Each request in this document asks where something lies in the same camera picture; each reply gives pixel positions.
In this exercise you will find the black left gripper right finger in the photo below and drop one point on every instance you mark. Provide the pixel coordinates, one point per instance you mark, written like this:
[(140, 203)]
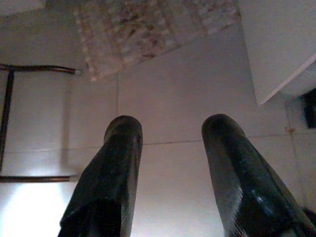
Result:
[(247, 197)]

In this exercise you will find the beige patterned floor mat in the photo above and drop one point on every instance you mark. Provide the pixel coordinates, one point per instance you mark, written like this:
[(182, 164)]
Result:
[(148, 32)]

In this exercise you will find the dark fridge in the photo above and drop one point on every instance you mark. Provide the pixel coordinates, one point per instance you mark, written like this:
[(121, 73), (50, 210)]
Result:
[(311, 111)]

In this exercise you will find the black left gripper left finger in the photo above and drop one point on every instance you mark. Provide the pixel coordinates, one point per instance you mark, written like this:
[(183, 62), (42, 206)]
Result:
[(108, 185)]

